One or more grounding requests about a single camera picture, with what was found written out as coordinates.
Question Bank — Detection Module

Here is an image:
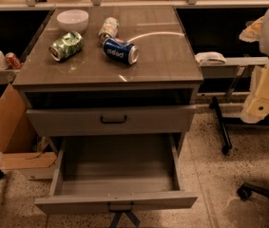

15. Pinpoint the grey drawer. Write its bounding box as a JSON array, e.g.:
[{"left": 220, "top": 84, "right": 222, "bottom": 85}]
[
  {"left": 27, "top": 105, "right": 195, "bottom": 137},
  {"left": 35, "top": 134, "right": 197, "bottom": 214}
]

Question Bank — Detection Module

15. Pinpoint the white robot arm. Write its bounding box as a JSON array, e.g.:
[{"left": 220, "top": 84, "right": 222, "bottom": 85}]
[{"left": 240, "top": 9, "right": 269, "bottom": 124}]

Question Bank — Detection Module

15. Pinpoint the grey drawer cabinet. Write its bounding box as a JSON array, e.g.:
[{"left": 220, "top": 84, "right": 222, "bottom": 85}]
[{"left": 13, "top": 6, "right": 202, "bottom": 146}]

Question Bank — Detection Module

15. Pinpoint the black table stand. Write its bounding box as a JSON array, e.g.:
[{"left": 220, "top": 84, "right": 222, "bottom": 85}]
[{"left": 209, "top": 97, "right": 269, "bottom": 155}]

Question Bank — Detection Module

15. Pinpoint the white folded cloth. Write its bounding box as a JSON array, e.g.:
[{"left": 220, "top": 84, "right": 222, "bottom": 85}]
[{"left": 195, "top": 51, "right": 226, "bottom": 65}]

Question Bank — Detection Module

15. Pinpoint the black chair base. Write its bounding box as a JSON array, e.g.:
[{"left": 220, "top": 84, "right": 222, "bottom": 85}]
[{"left": 237, "top": 182, "right": 269, "bottom": 200}]

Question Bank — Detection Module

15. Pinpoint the blue pepsi can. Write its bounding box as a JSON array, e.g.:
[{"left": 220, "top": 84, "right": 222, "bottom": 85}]
[{"left": 103, "top": 38, "right": 139, "bottom": 65}]

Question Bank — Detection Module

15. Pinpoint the pale green white can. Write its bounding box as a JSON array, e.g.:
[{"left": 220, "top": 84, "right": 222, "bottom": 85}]
[{"left": 99, "top": 17, "right": 119, "bottom": 43}]

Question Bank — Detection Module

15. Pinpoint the green crushed can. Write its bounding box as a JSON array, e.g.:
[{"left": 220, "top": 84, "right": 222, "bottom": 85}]
[{"left": 48, "top": 31, "right": 84, "bottom": 62}]

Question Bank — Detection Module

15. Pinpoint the white bowl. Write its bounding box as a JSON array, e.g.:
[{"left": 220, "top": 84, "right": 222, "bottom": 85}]
[{"left": 56, "top": 9, "right": 89, "bottom": 33}]

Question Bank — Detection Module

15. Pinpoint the red can right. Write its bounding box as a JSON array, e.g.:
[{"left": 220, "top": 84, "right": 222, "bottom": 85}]
[{"left": 6, "top": 52, "right": 22, "bottom": 69}]

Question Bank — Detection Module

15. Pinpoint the cardboard box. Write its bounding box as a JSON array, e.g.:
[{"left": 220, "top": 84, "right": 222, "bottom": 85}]
[{"left": 0, "top": 85, "right": 57, "bottom": 180}]

